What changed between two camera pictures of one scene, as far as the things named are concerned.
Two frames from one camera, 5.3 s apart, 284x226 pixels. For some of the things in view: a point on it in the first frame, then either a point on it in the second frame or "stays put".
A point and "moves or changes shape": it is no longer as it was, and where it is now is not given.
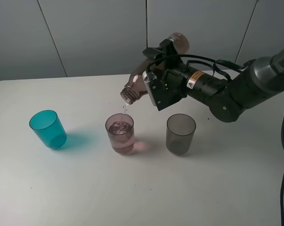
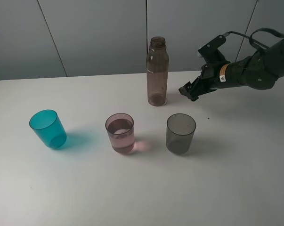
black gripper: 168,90 → 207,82
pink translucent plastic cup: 120,128 stays put
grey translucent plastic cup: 180,131 stays put
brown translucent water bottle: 136,87 moves or changes shape
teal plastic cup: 47,125 stays put
